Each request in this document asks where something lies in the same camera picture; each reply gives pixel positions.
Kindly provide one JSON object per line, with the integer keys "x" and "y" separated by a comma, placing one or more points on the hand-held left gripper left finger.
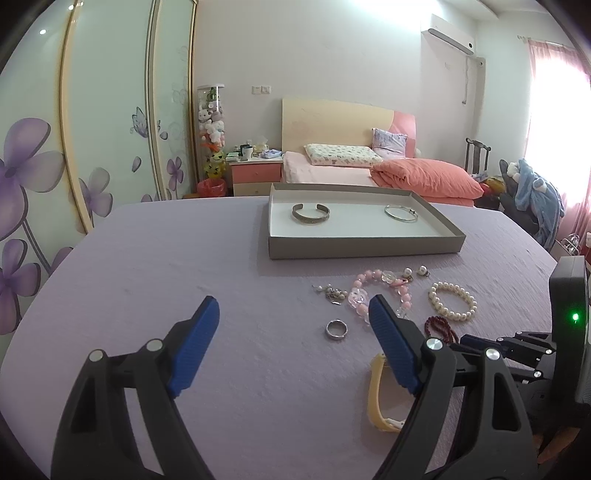
{"x": 198, "y": 344}

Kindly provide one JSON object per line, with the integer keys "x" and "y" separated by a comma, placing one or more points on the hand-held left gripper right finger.
{"x": 392, "y": 344}

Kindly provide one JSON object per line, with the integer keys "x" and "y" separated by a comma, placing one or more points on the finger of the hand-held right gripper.
{"x": 531, "y": 340}
{"x": 473, "y": 342}

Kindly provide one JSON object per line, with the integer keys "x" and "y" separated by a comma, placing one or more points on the yellow wristwatch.
{"x": 375, "y": 397}

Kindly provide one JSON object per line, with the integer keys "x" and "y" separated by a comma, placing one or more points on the grey cardboard tray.
{"x": 364, "y": 235}

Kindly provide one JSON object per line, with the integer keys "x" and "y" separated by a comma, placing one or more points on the person's right hand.
{"x": 561, "y": 442}

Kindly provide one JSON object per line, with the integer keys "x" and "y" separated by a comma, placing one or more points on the thin silver bangle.
{"x": 392, "y": 216}

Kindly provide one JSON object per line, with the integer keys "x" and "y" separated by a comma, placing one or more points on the blue plush robe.
{"x": 540, "y": 194}

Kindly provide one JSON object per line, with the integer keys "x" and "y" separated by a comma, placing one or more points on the red waste bin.
{"x": 211, "y": 188}

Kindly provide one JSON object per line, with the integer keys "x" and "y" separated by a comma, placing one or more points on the salmon duvet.
{"x": 425, "y": 177}

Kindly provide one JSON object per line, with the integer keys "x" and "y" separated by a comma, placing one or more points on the pink and beige nightstand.
{"x": 254, "y": 174}

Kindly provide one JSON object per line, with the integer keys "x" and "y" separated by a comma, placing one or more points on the pink bed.
{"x": 323, "y": 177}

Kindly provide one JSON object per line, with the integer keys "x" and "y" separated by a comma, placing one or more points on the dark wooden chair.
{"x": 475, "y": 157}

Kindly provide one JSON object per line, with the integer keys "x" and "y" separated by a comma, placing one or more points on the patterned white pillow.
{"x": 341, "y": 154}

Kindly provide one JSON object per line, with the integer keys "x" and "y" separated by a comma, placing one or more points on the white mug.
{"x": 247, "y": 152}

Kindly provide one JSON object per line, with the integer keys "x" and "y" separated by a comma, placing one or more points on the lilac pillow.
{"x": 390, "y": 142}

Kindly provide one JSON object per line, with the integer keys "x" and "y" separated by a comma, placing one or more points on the plush toy display tube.
{"x": 211, "y": 134}

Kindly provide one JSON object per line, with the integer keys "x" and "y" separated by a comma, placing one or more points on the beige and pink headboard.
{"x": 332, "y": 122}

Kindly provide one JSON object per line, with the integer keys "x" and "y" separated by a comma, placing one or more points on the flower print wardrobe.
{"x": 101, "y": 115}

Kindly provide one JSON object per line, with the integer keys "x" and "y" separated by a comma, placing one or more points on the pink curtain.
{"x": 549, "y": 60}

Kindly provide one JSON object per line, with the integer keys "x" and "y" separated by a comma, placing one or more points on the white air conditioner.
{"x": 450, "y": 34}

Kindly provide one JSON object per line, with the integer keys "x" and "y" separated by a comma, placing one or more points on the white wall switch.
{"x": 261, "y": 89}

